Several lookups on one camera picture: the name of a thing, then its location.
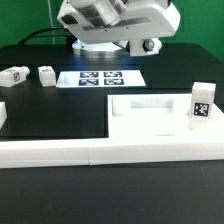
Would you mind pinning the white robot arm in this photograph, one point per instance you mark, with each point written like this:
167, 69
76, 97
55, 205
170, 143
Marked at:
107, 28

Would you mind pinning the white left fence bar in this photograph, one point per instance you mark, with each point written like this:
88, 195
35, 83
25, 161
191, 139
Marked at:
3, 114

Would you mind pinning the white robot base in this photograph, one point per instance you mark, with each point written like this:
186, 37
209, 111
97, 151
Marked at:
98, 51

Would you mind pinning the white front fence bar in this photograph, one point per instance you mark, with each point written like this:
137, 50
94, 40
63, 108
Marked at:
46, 153

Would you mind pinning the white fence bar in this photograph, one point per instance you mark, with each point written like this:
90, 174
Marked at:
46, 153
3, 114

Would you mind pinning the white sheet with tag markers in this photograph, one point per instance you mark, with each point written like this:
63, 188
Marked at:
94, 79

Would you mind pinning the white square tabletop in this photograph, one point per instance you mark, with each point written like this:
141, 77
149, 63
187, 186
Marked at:
136, 117

